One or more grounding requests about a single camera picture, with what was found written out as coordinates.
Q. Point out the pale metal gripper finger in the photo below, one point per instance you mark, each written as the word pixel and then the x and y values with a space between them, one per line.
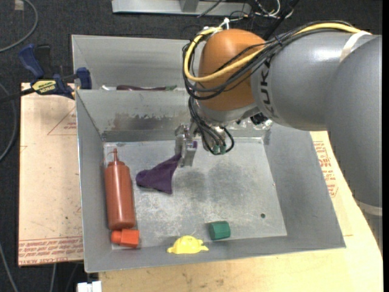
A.
pixel 188 157
pixel 178 147

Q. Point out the purple cloth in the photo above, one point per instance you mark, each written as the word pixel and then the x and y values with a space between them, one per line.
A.
pixel 159 176

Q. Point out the grey metal bin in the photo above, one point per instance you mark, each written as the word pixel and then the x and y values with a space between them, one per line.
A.
pixel 237 193

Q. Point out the red-brown squeeze bottle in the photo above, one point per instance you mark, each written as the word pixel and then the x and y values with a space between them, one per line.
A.
pixel 119 193

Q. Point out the dark green cylinder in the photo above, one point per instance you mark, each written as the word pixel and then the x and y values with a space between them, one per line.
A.
pixel 218 230

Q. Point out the yellow toy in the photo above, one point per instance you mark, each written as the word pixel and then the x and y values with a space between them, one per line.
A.
pixel 187 245

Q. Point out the orange plastic block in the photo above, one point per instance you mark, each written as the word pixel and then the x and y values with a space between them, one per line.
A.
pixel 126 238

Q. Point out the brown cardboard board red print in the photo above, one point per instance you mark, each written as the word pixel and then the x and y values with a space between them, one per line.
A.
pixel 45 169

